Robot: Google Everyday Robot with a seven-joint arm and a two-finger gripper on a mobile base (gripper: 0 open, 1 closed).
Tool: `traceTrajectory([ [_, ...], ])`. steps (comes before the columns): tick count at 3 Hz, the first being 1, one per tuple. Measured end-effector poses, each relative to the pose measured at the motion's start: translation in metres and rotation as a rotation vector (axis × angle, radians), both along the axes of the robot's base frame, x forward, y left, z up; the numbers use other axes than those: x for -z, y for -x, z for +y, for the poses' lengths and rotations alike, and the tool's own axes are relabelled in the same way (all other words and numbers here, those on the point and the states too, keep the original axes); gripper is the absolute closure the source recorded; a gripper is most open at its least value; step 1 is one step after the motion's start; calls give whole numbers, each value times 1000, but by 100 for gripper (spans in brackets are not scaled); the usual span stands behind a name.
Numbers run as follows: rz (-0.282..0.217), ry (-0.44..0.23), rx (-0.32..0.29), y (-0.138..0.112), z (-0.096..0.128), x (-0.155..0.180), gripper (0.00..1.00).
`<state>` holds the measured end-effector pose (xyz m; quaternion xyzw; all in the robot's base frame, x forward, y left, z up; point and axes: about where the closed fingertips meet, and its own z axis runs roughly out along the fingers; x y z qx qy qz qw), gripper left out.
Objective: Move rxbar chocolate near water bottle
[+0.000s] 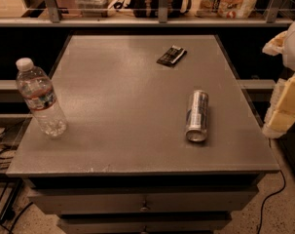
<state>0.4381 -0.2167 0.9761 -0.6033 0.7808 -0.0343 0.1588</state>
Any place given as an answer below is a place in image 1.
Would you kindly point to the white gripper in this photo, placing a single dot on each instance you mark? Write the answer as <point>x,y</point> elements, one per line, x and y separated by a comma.
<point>282,102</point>

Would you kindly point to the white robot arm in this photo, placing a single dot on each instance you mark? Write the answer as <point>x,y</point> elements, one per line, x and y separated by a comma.
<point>288,60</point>

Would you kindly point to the clear plastic water bottle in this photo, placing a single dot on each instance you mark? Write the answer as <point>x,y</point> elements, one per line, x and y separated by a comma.
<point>38,92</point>

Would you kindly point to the silver energy drink can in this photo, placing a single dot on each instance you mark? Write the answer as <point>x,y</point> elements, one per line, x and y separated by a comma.
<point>196,117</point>

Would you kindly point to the grey drawer cabinet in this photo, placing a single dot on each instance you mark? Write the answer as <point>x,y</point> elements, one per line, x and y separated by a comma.
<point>125,165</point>

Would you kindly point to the black backpack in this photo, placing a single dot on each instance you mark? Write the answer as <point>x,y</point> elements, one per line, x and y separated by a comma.
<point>150,8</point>

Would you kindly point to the metal shelf rail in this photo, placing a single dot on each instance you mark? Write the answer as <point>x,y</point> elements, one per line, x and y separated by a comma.
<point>65,13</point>

